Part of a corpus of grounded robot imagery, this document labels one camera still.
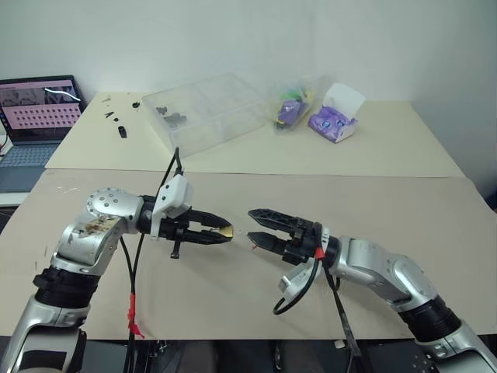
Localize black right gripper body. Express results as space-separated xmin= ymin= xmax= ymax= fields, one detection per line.
xmin=282 ymin=218 xmax=324 ymax=267

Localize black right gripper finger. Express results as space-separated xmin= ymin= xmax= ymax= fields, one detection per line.
xmin=246 ymin=231 xmax=291 ymax=257
xmin=248 ymin=207 xmax=302 ymax=235

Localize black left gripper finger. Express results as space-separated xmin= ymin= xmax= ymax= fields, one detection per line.
xmin=189 ymin=209 xmax=234 ymax=229
xmin=182 ymin=228 xmax=231 ymax=247

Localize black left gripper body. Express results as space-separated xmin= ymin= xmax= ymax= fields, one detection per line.
xmin=158 ymin=215 xmax=193 ymax=260

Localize clear plastic compartment box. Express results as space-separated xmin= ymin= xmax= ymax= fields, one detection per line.
xmin=141 ymin=72 xmax=269 ymax=159

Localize black parts in clear box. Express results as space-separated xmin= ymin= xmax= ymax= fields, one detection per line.
xmin=156 ymin=104 xmax=188 ymax=128

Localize clear bag of colourful items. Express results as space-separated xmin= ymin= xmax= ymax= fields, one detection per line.
xmin=267 ymin=75 xmax=335 ymax=136

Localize purple and white tissue box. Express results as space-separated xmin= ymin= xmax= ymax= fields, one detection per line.
xmin=308 ymin=82 xmax=367 ymax=145

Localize open laptop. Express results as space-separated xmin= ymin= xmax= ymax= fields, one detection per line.
xmin=0 ymin=75 xmax=87 ymax=194

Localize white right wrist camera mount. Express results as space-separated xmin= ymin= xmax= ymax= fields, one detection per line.
xmin=278 ymin=260 xmax=313 ymax=297

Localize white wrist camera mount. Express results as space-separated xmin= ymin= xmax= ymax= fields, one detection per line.
xmin=278 ymin=260 xmax=313 ymax=297
xmin=150 ymin=175 xmax=194 ymax=239

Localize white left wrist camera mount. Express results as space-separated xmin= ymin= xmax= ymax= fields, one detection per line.
xmin=150 ymin=175 xmax=194 ymax=239

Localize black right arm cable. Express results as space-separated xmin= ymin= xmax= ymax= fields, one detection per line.
xmin=272 ymin=248 xmax=363 ymax=373

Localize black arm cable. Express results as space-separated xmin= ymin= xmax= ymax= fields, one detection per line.
xmin=118 ymin=146 xmax=186 ymax=373
xmin=272 ymin=248 xmax=363 ymax=373

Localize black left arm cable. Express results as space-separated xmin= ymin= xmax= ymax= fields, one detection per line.
xmin=118 ymin=146 xmax=186 ymax=373

